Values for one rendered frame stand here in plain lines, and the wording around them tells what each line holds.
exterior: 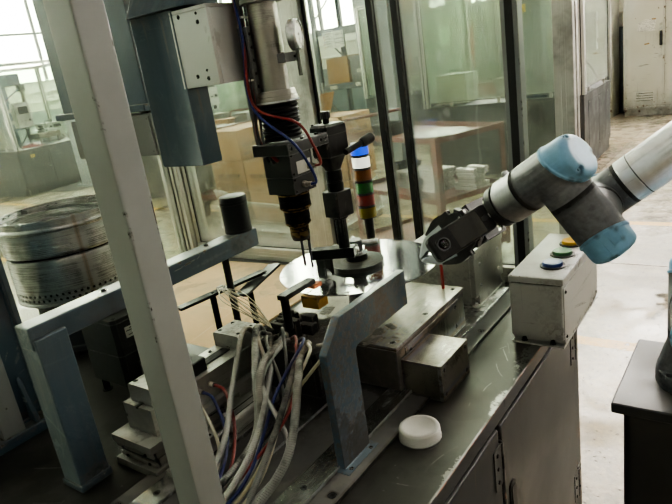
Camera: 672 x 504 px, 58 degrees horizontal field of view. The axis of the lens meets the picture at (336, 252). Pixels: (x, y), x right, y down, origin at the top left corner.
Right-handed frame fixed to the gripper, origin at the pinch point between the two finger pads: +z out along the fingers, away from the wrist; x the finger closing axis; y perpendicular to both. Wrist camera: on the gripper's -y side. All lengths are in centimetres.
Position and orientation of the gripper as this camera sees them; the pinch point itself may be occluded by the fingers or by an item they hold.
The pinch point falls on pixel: (423, 257)
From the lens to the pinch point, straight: 113.6
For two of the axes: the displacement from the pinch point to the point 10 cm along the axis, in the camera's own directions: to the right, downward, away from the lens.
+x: -5.0, -8.6, 1.5
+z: -4.9, 4.2, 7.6
